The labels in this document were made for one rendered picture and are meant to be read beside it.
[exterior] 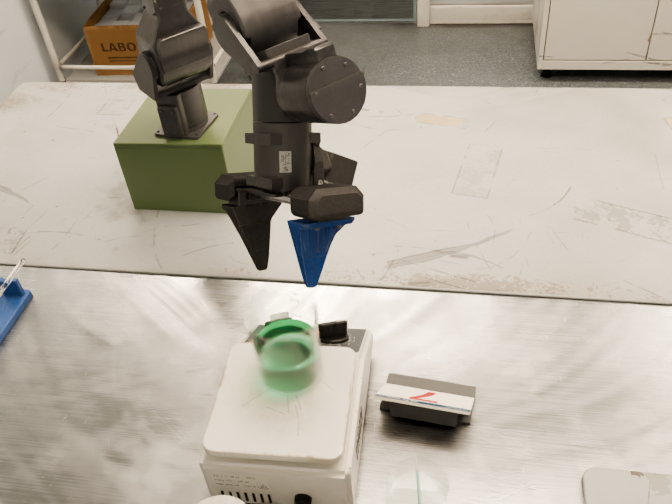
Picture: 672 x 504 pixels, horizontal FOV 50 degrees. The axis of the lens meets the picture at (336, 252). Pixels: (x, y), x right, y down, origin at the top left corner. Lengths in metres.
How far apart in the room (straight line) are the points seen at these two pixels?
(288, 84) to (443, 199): 0.40
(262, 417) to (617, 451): 0.33
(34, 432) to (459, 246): 0.52
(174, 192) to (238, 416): 0.43
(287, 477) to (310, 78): 0.33
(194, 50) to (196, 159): 0.14
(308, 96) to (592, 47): 2.54
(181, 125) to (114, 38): 2.00
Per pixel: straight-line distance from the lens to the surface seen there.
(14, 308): 0.93
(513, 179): 1.01
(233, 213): 0.75
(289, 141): 0.68
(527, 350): 0.79
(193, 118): 0.94
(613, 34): 3.08
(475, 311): 0.82
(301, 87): 0.61
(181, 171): 0.96
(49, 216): 1.08
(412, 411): 0.71
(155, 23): 0.87
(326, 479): 0.62
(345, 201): 0.64
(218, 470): 0.64
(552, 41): 3.06
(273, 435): 0.62
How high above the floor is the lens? 1.49
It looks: 41 degrees down
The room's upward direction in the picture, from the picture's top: 6 degrees counter-clockwise
